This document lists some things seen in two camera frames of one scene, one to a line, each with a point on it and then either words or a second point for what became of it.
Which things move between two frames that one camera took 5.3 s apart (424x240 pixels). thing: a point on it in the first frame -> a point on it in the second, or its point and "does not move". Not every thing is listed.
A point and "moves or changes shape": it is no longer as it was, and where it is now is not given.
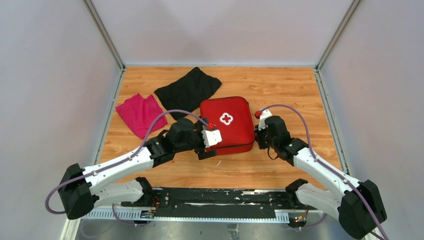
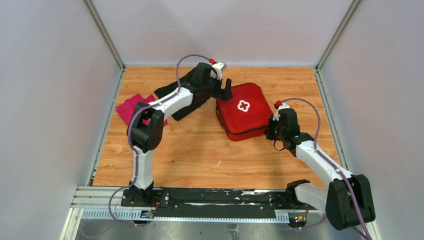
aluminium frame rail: [71, 229] does not move
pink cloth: [139, 114] does not move
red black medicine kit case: [232, 116] moves or changes shape
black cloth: [187, 92] does not move
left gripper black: [201, 152] -> [224, 94]
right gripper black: [261, 144] -> [268, 131]
